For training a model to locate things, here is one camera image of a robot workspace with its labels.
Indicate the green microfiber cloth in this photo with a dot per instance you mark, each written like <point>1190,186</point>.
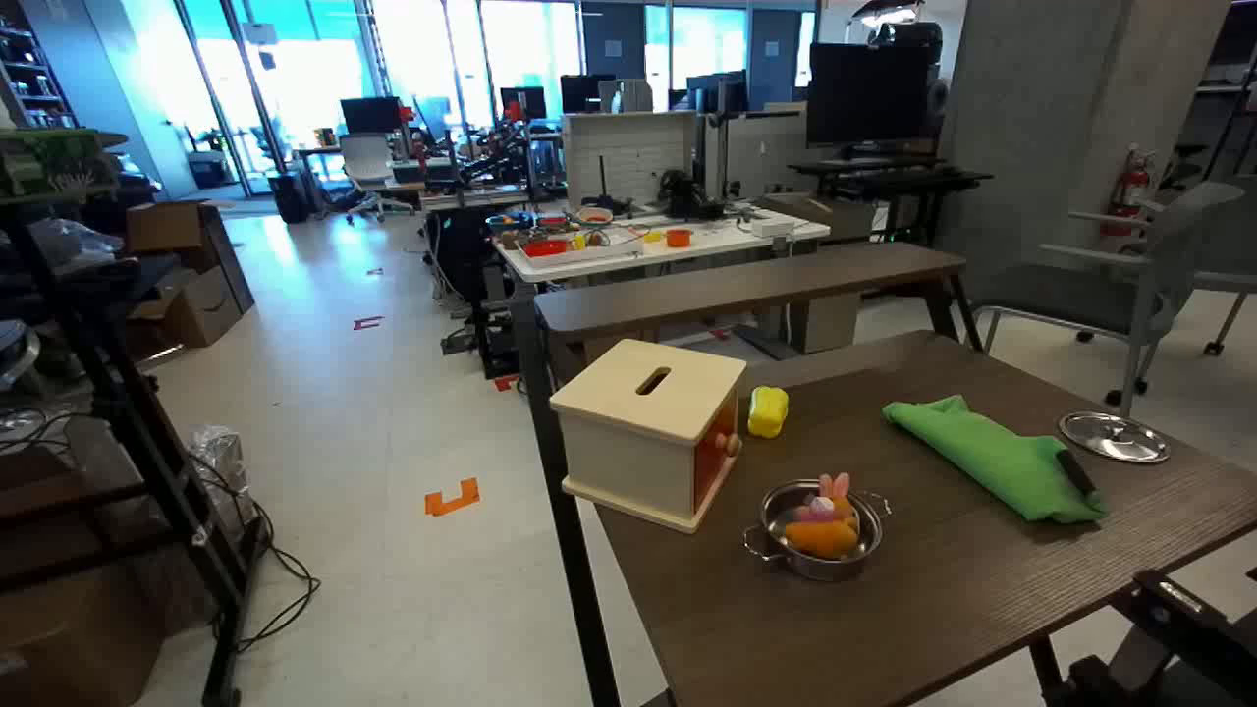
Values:
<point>983,454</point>

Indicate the wooden box with slot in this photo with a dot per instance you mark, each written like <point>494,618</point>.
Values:
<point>630,433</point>

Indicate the brown narrow table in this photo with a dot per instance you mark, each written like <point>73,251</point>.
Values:
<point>732,287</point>

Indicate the small orange box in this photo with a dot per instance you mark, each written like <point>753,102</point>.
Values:
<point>676,238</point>

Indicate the red tray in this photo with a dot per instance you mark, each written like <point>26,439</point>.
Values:
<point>542,245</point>

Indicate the yellow toy block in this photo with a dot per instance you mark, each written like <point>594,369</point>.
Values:
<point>766,411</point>

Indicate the white table with clutter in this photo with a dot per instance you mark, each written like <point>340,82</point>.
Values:
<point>732,238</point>

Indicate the black metal table leg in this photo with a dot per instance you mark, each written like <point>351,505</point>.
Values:
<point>564,522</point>

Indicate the white desk partition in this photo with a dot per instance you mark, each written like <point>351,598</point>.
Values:
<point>630,160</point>
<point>763,154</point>

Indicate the pink plush toy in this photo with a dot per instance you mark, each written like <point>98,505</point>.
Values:
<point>826,495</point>

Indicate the orange plush toy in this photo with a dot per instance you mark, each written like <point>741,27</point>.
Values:
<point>824,534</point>

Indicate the small black monitor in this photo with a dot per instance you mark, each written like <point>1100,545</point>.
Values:
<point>524,102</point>
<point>372,117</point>
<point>716,93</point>
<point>587,93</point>

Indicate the black office desk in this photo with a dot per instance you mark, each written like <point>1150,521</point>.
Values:
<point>889,178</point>

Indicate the white office chair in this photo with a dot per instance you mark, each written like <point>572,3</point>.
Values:
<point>372,161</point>

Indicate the large black monitor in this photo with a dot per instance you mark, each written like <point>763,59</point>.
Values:
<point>867,96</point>

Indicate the black trash bin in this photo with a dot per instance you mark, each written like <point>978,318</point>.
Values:
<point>289,198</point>

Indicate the clear plastic bag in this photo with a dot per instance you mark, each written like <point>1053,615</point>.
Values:
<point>217,462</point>

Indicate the cardboard box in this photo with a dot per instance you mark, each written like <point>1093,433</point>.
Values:
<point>179,230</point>
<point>198,308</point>

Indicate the silver round pot lid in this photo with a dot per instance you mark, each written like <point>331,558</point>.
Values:
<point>1113,439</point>

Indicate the black metal rack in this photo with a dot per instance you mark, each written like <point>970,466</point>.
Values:
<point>143,444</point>

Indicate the red fire extinguisher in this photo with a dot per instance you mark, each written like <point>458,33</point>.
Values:
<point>1125,198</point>

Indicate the gray chair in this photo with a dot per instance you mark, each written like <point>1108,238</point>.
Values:
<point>1151,279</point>

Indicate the green potted plant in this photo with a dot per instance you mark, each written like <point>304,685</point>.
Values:
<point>54,160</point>

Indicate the black metal stand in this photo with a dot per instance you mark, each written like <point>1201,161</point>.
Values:
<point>1178,640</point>

